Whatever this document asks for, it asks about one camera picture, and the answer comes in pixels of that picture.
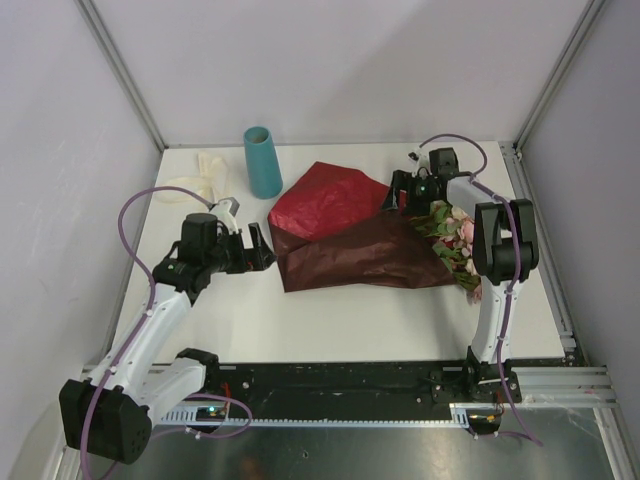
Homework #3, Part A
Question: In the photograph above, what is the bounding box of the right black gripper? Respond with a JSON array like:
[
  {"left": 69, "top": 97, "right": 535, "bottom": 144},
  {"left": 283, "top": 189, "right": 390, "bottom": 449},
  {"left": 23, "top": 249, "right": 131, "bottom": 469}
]
[{"left": 379, "top": 170, "right": 440, "bottom": 218}]

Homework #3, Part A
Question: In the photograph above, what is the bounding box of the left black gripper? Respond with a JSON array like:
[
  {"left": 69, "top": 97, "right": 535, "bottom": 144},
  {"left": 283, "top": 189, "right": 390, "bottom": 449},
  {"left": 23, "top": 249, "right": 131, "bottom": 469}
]
[{"left": 204, "top": 223, "right": 276, "bottom": 274}]

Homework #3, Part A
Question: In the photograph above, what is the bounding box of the pink artificial flower bunch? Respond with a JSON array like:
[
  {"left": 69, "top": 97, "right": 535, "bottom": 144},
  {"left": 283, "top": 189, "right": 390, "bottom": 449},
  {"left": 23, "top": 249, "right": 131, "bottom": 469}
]
[{"left": 410, "top": 201, "right": 482, "bottom": 303}]

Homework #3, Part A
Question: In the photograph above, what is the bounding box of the dark red wrapping paper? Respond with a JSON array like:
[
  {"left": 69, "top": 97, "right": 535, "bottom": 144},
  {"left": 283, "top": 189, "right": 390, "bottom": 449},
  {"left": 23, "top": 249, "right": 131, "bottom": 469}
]
[{"left": 267, "top": 162, "right": 456, "bottom": 293}]

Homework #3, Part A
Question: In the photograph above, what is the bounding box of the cream ribbon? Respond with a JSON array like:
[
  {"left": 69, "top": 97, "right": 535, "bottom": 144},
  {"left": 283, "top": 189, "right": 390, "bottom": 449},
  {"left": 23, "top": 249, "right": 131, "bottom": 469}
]
[{"left": 152, "top": 151, "right": 231, "bottom": 211}]

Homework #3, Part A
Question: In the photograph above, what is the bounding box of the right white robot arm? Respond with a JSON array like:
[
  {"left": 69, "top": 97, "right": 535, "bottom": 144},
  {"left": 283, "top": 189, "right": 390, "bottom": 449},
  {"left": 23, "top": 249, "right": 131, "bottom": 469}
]
[{"left": 382, "top": 148, "right": 539, "bottom": 403}]

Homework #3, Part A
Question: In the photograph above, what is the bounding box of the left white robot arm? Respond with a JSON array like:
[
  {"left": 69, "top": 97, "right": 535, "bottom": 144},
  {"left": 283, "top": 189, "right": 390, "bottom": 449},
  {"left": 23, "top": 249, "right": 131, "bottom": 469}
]
[{"left": 59, "top": 206, "right": 276, "bottom": 464}]

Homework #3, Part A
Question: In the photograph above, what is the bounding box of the teal conical vase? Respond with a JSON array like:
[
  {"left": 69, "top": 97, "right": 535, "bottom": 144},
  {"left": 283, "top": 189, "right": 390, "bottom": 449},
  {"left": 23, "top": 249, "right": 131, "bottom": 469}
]
[{"left": 243, "top": 126, "right": 283, "bottom": 199}]

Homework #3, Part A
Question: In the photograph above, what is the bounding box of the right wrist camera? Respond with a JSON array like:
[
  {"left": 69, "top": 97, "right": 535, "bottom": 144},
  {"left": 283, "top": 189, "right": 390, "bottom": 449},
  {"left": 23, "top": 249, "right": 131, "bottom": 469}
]
[{"left": 408, "top": 149, "right": 430, "bottom": 170}]

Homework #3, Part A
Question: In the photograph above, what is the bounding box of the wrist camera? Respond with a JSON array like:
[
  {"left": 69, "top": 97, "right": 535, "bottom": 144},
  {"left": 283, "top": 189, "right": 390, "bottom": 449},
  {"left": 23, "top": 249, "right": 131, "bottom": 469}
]
[
  {"left": 209, "top": 197, "right": 240, "bottom": 223},
  {"left": 408, "top": 149, "right": 430, "bottom": 170}
]

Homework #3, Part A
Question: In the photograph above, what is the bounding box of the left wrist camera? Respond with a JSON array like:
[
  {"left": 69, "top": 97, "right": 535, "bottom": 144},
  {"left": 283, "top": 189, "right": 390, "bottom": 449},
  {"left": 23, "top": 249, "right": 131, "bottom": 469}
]
[{"left": 209, "top": 197, "right": 240, "bottom": 223}]

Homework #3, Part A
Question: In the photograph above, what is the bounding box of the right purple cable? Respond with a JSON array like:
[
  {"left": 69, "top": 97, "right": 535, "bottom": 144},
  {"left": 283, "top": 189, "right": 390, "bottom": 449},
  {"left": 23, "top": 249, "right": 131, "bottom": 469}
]
[{"left": 418, "top": 132, "right": 544, "bottom": 447}]

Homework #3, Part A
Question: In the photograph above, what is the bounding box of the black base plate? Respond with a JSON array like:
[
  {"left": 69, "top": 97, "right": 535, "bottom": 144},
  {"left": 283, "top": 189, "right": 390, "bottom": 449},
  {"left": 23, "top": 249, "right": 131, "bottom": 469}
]
[{"left": 164, "top": 360, "right": 521, "bottom": 422}]

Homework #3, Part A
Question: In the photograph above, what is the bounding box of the grey slotted cable duct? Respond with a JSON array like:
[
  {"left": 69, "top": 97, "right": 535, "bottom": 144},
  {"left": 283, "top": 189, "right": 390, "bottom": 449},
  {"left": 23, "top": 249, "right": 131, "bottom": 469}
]
[{"left": 159, "top": 404, "right": 503, "bottom": 430}]

